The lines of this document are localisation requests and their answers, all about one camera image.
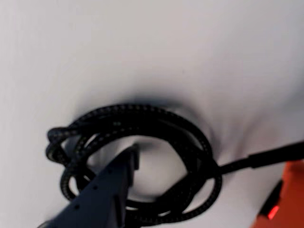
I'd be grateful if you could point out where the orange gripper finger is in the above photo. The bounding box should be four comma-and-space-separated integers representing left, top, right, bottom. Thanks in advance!
250, 161, 304, 228

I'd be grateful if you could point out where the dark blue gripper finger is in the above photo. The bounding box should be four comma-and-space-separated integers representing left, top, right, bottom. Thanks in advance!
38, 143, 141, 228

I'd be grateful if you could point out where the black braided cable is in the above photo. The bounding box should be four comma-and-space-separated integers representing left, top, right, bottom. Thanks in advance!
45, 104, 304, 224

